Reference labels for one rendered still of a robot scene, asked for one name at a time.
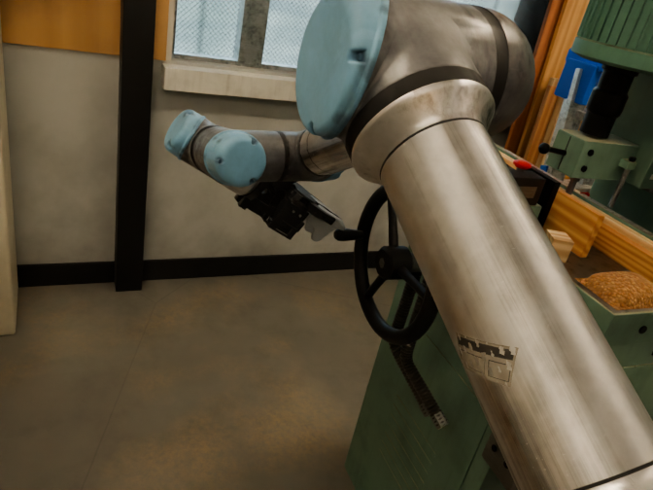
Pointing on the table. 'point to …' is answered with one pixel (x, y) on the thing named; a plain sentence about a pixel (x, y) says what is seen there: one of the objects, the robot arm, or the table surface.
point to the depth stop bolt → (623, 177)
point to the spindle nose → (606, 101)
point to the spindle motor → (617, 34)
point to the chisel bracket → (590, 156)
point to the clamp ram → (546, 194)
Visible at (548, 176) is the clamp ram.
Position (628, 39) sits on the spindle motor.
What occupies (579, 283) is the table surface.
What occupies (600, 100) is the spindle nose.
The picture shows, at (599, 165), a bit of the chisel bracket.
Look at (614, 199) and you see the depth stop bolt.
